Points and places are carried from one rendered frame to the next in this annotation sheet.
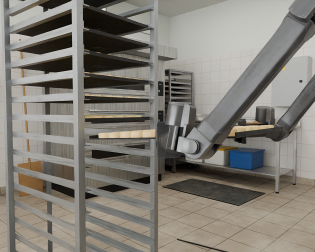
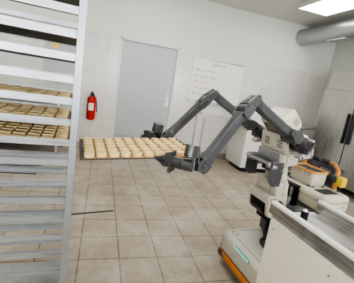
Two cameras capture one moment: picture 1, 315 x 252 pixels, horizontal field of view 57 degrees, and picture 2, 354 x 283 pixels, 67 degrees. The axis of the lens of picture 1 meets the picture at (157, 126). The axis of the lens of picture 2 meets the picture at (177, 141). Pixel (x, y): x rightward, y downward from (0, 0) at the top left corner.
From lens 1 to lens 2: 1.12 m
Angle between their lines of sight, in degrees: 61
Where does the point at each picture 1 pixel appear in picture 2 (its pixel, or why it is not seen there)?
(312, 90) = (187, 119)
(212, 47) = not seen: outside the picture
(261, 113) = (158, 128)
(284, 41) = (238, 123)
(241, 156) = not seen: hidden behind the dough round
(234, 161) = not seen: hidden behind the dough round
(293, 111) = (176, 128)
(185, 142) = (203, 167)
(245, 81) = (225, 138)
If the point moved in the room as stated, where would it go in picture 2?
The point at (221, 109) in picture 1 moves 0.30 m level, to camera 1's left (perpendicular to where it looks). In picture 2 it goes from (215, 150) to (185, 159)
